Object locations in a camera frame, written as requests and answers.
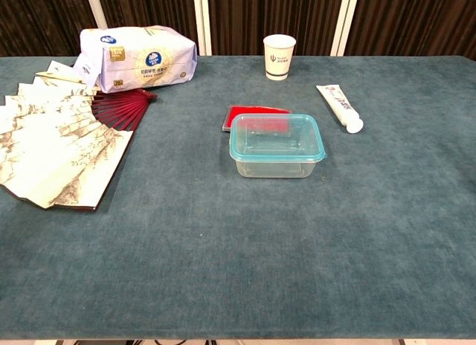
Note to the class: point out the clear plastic container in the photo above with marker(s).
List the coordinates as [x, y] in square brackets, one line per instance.
[275, 170]

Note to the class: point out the teal container lid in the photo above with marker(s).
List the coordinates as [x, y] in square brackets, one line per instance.
[277, 157]

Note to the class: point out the red ink pad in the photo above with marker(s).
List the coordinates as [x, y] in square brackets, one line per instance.
[238, 112]

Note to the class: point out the teal felt table cover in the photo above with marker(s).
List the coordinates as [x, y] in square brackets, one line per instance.
[186, 248]

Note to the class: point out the white paper cup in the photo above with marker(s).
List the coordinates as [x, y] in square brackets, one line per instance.
[279, 58]

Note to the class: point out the white toothpaste tube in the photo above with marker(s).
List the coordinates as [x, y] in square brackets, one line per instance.
[338, 103]

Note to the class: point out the white tissue pack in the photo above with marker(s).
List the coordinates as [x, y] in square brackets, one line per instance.
[148, 58]

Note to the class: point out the painted paper folding fan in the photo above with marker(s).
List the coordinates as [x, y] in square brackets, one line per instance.
[56, 144]

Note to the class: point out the double white partition post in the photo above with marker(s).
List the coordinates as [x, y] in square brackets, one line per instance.
[202, 25]

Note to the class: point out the wide white partition post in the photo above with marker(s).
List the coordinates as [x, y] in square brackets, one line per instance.
[344, 25]

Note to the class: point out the slim white partition post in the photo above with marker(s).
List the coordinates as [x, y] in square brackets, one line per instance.
[94, 6]

